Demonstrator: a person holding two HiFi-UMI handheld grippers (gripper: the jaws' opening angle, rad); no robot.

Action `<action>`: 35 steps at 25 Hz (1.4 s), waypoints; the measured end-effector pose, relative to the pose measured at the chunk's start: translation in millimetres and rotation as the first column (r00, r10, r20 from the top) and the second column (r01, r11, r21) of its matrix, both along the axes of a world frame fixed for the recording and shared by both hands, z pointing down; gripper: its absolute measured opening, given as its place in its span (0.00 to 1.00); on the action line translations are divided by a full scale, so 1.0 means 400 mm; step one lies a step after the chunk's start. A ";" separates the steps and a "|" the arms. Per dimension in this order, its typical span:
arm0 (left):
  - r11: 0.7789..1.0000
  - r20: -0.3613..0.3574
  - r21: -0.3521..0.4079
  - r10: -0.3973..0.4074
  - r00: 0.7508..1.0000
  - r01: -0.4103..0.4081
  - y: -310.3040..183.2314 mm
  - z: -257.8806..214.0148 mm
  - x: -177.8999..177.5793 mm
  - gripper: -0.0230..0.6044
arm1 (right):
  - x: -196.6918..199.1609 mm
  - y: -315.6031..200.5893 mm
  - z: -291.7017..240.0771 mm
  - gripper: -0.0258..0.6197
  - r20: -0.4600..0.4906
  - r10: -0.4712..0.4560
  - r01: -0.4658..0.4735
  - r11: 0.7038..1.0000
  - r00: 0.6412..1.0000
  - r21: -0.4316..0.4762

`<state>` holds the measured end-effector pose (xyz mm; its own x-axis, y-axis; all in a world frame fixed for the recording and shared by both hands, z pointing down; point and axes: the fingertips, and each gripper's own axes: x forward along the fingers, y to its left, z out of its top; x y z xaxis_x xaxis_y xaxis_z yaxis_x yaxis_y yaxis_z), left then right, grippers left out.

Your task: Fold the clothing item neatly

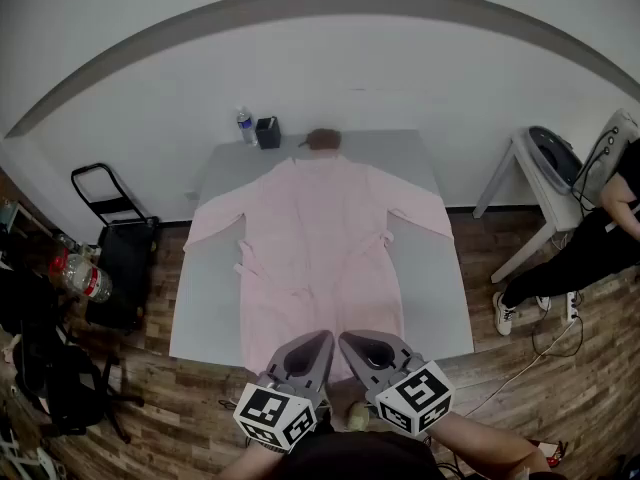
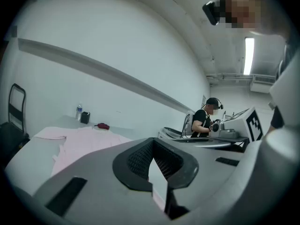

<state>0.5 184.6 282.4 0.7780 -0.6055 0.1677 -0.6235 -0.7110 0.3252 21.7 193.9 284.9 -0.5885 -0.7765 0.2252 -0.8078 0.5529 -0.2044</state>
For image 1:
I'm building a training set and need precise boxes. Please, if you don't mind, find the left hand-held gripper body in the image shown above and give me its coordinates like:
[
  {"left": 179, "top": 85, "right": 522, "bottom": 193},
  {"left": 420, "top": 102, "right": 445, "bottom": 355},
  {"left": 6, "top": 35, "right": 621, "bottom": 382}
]
[{"left": 232, "top": 367, "right": 330, "bottom": 453}]

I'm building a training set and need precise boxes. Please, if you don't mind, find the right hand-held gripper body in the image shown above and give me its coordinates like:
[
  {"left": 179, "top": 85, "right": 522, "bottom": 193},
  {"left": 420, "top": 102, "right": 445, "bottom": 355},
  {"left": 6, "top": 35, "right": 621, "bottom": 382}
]
[{"left": 366, "top": 351, "right": 457, "bottom": 437}]

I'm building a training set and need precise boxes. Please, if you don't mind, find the pink robe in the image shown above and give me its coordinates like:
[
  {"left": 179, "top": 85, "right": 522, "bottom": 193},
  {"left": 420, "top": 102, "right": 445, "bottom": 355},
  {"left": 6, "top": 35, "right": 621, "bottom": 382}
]
[{"left": 182, "top": 155, "right": 455, "bottom": 383}]

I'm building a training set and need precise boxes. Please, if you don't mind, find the person's left forearm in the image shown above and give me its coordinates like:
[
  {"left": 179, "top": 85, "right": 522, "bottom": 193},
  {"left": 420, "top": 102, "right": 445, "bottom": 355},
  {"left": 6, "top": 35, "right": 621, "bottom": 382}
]
[{"left": 214, "top": 440, "right": 301, "bottom": 480}]

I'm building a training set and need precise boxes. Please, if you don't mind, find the person's right forearm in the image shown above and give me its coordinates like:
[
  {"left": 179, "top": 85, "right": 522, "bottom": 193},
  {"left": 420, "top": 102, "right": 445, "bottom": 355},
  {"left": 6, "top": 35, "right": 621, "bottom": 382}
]
[{"left": 428, "top": 411, "right": 557, "bottom": 480}]

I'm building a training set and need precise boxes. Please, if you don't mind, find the person's pale green shoe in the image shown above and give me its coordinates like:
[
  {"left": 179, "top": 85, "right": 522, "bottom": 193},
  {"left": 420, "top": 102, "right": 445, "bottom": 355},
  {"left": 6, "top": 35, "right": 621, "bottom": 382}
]
[{"left": 344, "top": 400, "right": 372, "bottom": 432}]

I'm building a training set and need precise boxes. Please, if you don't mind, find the person's black clothing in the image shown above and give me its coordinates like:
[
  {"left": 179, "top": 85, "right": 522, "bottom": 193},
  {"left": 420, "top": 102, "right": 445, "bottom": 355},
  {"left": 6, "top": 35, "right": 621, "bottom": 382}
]
[{"left": 279, "top": 417, "right": 451, "bottom": 480}]

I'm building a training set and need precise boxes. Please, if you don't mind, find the black hand cart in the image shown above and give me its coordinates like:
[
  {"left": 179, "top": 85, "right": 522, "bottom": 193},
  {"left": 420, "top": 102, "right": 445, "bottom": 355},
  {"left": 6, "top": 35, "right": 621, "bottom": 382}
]
[{"left": 70, "top": 162, "right": 162, "bottom": 335}]

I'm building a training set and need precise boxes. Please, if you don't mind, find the white side table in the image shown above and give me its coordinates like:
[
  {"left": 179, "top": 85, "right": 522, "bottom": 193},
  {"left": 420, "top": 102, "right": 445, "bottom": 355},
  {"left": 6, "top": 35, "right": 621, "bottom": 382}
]
[{"left": 472, "top": 127, "right": 592, "bottom": 284}]

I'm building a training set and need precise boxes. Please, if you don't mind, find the brown leather pouch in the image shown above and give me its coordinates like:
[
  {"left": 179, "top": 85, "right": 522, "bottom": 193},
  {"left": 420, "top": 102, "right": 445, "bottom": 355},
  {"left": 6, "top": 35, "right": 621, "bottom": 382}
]
[{"left": 298, "top": 128, "right": 344, "bottom": 154}]

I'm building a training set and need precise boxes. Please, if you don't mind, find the large clear water jug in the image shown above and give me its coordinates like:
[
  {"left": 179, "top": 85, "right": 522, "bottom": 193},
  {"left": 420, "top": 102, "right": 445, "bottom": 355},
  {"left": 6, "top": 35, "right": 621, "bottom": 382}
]
[{"left": 48, "top": 250, "right": 114, "bottom": 304}]

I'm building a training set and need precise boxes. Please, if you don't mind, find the black square holder box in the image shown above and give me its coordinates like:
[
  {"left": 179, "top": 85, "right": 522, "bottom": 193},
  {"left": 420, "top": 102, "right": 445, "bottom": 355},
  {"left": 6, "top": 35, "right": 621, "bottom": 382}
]
[{"left": 255, "top": 115, "right": 282, "bottom": 150}]

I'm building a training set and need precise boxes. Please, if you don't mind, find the small clear water bottle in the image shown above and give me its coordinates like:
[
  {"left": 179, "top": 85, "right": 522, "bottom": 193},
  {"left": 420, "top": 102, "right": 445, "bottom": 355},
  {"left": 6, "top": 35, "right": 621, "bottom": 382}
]
[{"left": 235, "top": 106, "right": 259, "bottom": 148}]

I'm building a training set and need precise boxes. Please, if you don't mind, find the clear empty bottle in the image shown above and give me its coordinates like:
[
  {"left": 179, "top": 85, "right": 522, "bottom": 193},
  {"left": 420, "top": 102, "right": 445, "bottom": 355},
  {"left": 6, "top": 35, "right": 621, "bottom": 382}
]
[{"left": 54, "top": 232, "right": 101, "bottom": 260}]

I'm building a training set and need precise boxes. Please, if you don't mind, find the grey plastic bin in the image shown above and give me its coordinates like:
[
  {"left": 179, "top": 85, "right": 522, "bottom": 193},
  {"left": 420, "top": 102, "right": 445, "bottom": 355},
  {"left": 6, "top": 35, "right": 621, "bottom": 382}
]
[{"left": 522, "top": 125, "right": 584, "bottom": 196}]

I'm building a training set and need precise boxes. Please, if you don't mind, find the white metal rack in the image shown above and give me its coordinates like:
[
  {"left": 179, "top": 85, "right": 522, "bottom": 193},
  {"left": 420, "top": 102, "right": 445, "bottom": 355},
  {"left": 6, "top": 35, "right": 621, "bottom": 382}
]
[{"left": 0, "top": 427, "right": 66, "bottom": 480}]

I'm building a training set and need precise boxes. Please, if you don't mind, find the grey padded device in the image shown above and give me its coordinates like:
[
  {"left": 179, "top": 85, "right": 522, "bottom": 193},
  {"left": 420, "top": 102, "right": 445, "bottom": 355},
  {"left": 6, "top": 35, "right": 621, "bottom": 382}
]
[{"left": 572, "top": 108, "right": 640, "bottom": 205}]

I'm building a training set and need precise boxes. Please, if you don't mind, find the white floor cable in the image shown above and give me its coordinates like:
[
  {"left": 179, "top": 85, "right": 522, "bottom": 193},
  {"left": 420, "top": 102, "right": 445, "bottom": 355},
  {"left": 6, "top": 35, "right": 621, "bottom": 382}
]
[{"left": 464, "top": 316, "right": 584, "bottom": 418}]

